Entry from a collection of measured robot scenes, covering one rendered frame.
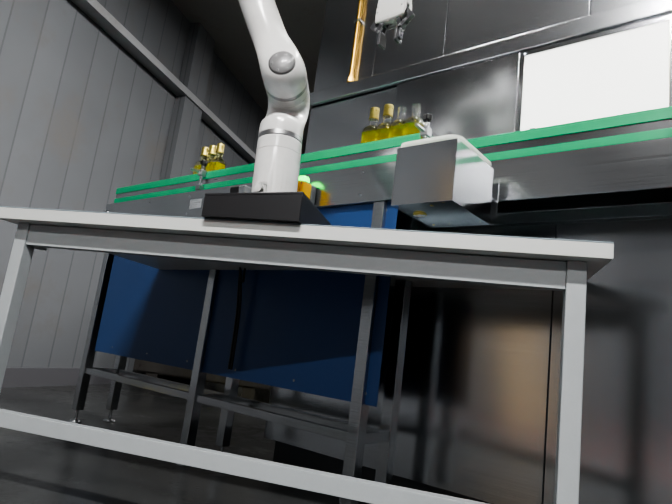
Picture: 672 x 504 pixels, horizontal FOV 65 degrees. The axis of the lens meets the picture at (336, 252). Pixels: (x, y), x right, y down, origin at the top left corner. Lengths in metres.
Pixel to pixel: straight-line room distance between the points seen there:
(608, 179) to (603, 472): 0.74
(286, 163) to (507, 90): 0.83
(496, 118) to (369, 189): 0.49
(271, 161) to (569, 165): 0.77
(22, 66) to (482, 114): 2.86
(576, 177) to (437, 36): 0.92
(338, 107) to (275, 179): 0.99
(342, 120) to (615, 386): 1.40
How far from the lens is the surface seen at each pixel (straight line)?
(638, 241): 1.62
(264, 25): 1.60
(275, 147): 1.40
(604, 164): 1.48
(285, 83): 1.45
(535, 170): 1.52
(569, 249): 1.18
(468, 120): 1.89
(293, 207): 1.25
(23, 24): 3.93
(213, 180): 2.25
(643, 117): 1.52
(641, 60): 1.79
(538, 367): 1.63
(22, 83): 3.85
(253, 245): 1.33
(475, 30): 2.10
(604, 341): 1.59
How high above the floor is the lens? 0.47
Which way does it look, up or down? 11 degrees up
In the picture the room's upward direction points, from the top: 7 degrees clockwise
